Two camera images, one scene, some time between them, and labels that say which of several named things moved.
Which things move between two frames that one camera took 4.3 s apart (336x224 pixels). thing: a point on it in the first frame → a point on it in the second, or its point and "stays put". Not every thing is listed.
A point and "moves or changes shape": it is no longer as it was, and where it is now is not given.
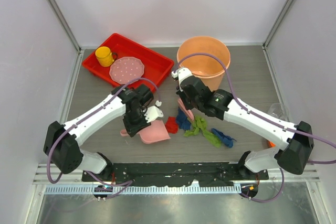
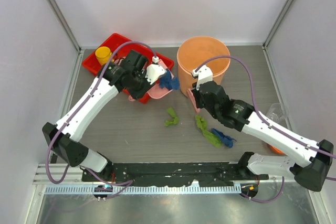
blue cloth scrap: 182,120 → 166,81
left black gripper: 132,129 → 138,94
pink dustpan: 156,131 → 157,92
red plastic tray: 157,65 stays put
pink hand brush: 180,102 moves or changes shape
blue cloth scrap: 227,140 stays put
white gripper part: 153,113 → 154,71
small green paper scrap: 195,129 → 175,120
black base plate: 214,174 stays put
